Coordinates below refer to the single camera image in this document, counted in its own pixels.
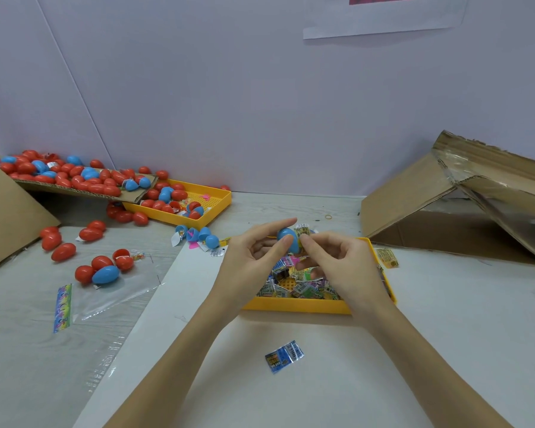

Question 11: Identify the brown cardboard sheet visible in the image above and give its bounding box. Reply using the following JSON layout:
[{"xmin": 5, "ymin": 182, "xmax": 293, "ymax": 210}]
[{"xmin": 18, "ymin": 178, "xmax": 157, "ymax": 204}]

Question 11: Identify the person's left forearm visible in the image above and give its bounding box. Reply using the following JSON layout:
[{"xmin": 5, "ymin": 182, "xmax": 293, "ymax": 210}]
[{"xmin": 102, "ymin": 303, "xmax": 242, "ymax": 428}]

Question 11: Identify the pile of plastic eggs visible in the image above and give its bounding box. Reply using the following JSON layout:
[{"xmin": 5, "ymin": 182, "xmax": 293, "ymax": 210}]
[{"xmin": 0, "ymin": 149, "xmax": 231, "ymax": 286}]

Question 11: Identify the clear bag with coloured label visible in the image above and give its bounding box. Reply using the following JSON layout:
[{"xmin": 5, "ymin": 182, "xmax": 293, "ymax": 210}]
[{"xmin": 53, "ymin": 270, "xmax": 162, "ymax": 335}]

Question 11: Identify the yellow label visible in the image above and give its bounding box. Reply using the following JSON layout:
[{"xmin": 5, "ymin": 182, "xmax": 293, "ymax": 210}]
[{"xmin": 375, "ymin": 247, "xmax": 399, "ymax": 270}]

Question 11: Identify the person's left hand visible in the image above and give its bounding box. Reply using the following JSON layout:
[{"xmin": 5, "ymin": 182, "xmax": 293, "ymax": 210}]
[{"xmin": 205, "ymin": 218, "xmax": 300, "ymax": 322}]

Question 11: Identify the torn flattened cardboard box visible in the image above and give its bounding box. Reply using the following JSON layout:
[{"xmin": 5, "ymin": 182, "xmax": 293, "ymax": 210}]
[{"xmin": 360, "ymin": 130, "xmax": 535, "ymax": 268}]

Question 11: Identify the blue packet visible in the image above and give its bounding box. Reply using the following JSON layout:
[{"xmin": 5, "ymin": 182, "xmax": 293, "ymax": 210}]
[{"xmin": 264, "ymin": 340, "xmax": 305, "ymax": 375}]

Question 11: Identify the yellow plastic tray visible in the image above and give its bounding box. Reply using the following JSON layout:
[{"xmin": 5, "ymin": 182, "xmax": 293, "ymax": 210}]
[{"xmin": 241, "ymin": 234, "xmax": 398, "ymax": 314}]

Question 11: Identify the tall brown cardboard box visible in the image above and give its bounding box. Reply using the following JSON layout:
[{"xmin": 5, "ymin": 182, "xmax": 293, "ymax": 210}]
[{"xmin": 0, "ymin": 158, "xmax": 62, "ymax": 275}]

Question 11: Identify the white paper sign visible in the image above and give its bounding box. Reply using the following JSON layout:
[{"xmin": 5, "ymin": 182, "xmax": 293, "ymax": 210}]
[{"xmin": 302, "ymin": 0, "xmax": 472, "ymax": 41}]

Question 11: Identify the single blue plastic egg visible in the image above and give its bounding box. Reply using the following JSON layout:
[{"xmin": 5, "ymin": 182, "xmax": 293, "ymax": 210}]
[{"xmin": 279, "ymin": 228, "xmax": 301, "ymax": 256}]

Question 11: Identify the yellow tray under eggs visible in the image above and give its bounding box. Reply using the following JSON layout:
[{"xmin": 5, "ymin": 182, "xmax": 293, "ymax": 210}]
[{"xmin": 125, "ymin": 179, "xmax": 234, "ymax": 230}]

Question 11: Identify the person's right hand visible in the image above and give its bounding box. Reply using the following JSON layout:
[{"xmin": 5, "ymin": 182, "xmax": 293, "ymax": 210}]
[{"xmin": 298, "ymin": 229, "xmax": 398, "ymax": 328}]

